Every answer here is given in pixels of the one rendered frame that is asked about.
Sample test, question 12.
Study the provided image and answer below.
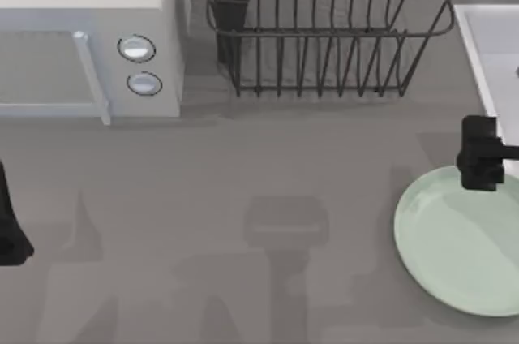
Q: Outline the dark wire dish rack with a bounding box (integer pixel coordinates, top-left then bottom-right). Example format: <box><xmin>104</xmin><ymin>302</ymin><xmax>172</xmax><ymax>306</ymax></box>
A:
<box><xmin>205</xmin><ymin>0</ymin><xmax>456</xmax><ymax>99</ymax></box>

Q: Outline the pale green plate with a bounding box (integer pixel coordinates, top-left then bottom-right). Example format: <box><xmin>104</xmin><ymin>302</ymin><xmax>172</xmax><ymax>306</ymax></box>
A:
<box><xmin>393</xmin><ymin>165</ymin><xmax>519</xmax><ymax>317</ymax></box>

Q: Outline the round silver microwave knob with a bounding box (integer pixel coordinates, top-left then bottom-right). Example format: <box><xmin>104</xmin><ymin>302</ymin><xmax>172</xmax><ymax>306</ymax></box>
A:
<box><xmin>117</xmin><ymin>34</ymin><xmax>157</xmax><ymax>64</ymax></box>
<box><xmin>126</xmin><ymin>71</ymin><xmax>164</xmax><ymax>97</ymax></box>

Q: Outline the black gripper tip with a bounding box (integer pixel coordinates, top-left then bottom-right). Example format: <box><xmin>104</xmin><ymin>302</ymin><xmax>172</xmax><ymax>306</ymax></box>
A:
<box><xmin>0</xmin><ymin>161</ymin><xmax>36</xmax><ymax>269</ymax></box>

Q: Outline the pale microwave door handle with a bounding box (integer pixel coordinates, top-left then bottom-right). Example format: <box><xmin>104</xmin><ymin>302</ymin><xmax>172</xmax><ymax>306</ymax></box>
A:
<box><xmin>71</xmin><ymin>30</ymin><xmax>112</xmax><ymax>127</ymax></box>

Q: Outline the white sink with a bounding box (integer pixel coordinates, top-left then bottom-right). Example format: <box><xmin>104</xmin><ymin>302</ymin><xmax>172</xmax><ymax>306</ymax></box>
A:
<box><xmin>453</xmin><ymin>3</ymin><xmax>519</xmax><ymax>183</ymax></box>

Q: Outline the microwave oven glass door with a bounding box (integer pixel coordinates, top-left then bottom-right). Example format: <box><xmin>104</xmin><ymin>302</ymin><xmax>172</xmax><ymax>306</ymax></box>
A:
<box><xmin>0</xmin><ymin>8</ymin><xmax>111</xmax><ymax>127</ymax></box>

